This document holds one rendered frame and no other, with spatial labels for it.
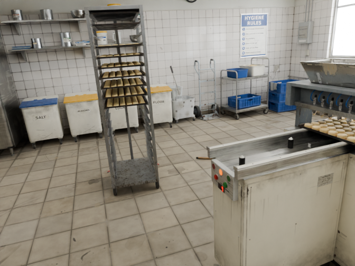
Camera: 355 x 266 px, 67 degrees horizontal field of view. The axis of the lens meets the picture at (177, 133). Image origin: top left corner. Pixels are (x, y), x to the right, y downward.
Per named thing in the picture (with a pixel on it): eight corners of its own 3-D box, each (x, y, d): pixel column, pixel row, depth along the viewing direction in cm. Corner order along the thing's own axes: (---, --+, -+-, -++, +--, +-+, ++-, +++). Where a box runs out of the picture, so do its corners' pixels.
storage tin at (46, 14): (54, 20, 444) (52, 10, 440) (53, 19, 428) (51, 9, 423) (43, 21, 440) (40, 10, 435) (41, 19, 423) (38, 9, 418)
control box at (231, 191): (216, 179, 158) (215, 158, 154) (238, 199, 137) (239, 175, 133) (211, 181, 157) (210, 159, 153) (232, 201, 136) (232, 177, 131)
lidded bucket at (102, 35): (108, 44, 483) (106, 31, 476) (109, 44, 461) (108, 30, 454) (94, 45, 476) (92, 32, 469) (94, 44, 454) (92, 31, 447)
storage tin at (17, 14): (25, 21, 431) (22, 10, 426) (22, 20, 417) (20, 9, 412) (14, 21, 427) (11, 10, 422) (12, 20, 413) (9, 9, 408)
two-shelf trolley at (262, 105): (251, 108, 604) (252, 57, 568) (269, 113, 553) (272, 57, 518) (219, 114, 571) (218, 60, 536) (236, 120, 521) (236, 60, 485)
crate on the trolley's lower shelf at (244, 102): (248, 102, 584) (249, 93, 577) (260, 105, 551) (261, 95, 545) (227, 106, 561) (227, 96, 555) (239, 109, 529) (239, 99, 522)
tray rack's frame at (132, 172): (161, 188, 284) (144, 4, 228) (112, 196, 275) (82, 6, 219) (153, 163, 344) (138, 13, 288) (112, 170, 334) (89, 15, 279)
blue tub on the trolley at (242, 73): (237, 75, 550) (237, 67, 545) (249, 77, 515) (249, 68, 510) (225, 77, 541) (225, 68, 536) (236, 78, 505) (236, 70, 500)
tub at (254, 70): (251, 73, 570) (251, 64, 564) (266, 75, 532) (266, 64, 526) (237, 75, 555) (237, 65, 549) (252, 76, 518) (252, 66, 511)
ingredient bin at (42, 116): (29, 150, 431) (18, 104, 407) (35, 139, 488) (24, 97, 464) (65, 144, 448) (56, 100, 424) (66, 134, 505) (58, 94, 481)
